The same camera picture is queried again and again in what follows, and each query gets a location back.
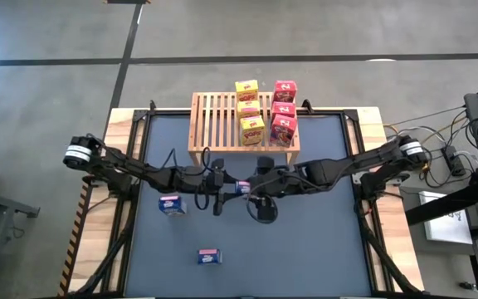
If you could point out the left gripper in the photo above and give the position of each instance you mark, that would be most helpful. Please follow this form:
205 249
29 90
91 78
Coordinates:
201 180

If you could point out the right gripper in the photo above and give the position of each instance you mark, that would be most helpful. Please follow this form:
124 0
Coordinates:
276 184

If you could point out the yellow Corn Pops cereal box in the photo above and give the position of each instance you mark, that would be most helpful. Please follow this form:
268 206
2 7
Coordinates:
246 87
248 109
252 132

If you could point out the red Froot Loops cereal box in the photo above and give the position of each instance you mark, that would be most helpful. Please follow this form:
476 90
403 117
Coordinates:
282 130
284 109
284 90

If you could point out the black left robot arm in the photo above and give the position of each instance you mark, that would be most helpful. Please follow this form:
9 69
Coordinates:
139 170

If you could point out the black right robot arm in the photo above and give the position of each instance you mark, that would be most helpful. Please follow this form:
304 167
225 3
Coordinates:
347 166

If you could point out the wooden slatted shelf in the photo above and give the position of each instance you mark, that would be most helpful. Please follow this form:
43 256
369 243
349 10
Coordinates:
218 141

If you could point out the blue-grey table mat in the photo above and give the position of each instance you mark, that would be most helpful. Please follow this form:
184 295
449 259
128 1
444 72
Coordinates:
264 249

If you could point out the yellow black hazard strip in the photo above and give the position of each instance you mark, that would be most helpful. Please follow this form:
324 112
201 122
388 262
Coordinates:
73 245

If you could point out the white board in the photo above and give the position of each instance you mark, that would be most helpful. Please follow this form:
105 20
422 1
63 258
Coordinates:
446 226

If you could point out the black power strip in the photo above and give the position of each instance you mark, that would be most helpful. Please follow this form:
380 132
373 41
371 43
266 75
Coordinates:
455 161

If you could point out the small black floor object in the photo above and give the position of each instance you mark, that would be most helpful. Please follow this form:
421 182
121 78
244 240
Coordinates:
467 285

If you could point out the black metal table frame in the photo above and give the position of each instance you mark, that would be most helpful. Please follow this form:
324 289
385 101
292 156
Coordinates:
168 111

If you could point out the black diagonal frame beam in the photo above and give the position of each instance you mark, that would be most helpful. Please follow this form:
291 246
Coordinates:
450 204

